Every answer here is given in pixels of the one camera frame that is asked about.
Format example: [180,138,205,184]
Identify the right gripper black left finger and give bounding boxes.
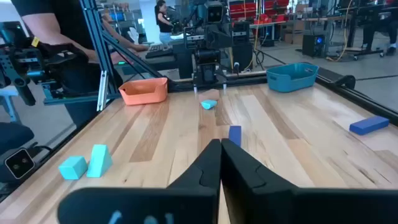
[57,138,222,224]

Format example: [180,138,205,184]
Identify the black rolling desk stand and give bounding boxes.
[337,0,398,60]

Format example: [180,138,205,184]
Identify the black diagonal frame brace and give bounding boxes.
[101,30,169,84]

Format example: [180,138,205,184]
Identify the silver aluminium bracket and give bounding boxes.
[96,70,109,112]

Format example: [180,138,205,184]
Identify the black table edge rail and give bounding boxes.
[315,67,398,126]

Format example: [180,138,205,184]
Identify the black frame post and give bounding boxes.
[79,0,121,101]

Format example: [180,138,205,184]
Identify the yellow hanging cable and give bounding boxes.
[326,0,354,62]
[244,0,262,71]

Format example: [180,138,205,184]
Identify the black corner bracket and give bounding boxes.
[334,74,357,90]

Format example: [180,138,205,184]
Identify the cyan cube block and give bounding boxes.
[58,156,88,180]

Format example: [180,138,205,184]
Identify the red storage shelf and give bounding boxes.
[228,0,290,24]

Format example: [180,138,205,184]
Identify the cyan half-round block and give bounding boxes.
[200,99,218,110]

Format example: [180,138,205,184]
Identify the black keyboard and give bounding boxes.
[145,43,174,59]

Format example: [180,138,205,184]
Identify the orange plastic bin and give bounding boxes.
[118,77,169,106]

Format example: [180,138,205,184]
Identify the person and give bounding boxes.
[11,0,150,128]
[362,12,398,57]
[154,0,175,45]

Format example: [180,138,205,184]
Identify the black frame rails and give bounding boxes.
[167,74,268,93]

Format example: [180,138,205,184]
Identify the black computer tower with light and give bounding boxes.
[302,34,326,58]

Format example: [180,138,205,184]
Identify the short blue block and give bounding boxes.
[228,125,242,147]

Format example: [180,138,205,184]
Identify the teal plastic bin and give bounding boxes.
[266,62,320,93]

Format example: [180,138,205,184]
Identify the long blue block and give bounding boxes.
[349,116,390,136]

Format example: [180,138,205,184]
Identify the cyan wedge block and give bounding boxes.
[86,144,113,179]

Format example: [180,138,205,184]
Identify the table-level camera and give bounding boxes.
[4,148,35,180]

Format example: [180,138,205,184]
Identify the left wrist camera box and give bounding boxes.
[205,1,224,23]

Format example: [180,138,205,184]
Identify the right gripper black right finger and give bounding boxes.
[221,138,398,224]

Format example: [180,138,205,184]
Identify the cardboard box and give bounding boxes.
[284,20,305,44]

